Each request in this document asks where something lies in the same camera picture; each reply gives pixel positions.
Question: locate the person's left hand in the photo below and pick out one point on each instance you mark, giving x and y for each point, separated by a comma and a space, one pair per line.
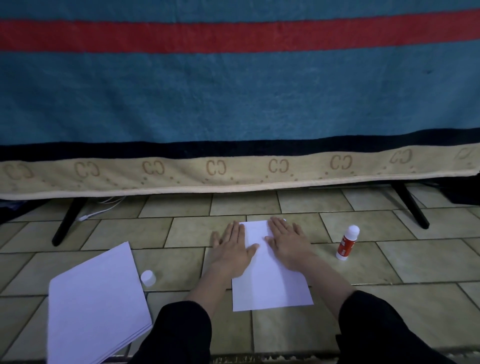
230, 255

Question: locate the person's right hand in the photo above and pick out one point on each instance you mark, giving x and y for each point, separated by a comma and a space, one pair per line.
290, 249

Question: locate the person's left thumb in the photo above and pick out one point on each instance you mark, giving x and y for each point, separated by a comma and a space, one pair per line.
253, 249

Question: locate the person's right thumb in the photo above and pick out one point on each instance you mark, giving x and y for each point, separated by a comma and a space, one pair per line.
270, 243

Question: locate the person's right little finger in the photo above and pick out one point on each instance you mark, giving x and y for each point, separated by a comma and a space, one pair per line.
306, 240

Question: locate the person's left little finger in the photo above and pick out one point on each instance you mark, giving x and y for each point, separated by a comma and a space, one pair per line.
215, 240

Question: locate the person's left middle finger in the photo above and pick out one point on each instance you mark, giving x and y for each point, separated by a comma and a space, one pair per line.
234, 233

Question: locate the person's right middle finger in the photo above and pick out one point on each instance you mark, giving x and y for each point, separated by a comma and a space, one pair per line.
287, 229

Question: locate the white paper sheet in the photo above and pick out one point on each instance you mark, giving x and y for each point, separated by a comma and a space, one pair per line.
268, 279

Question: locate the person's left forearm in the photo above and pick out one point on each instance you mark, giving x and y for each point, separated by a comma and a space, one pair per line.
202, 300

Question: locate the person's right forearm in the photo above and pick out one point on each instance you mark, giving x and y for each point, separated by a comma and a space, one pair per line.
348, 300

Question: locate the red and white glue stick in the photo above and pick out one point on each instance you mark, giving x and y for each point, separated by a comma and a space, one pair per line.
347, 243

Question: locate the white glue stick cap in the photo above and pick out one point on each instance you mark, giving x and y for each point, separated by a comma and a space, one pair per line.
148, 278

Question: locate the black stand leg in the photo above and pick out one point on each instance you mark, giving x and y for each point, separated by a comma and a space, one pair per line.
410, 204
69, 221

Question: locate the blue red-striped blanket with beige border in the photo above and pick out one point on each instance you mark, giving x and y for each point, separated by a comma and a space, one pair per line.
240, 97

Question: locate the stack of white paper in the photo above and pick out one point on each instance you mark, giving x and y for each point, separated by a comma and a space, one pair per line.
93, 303

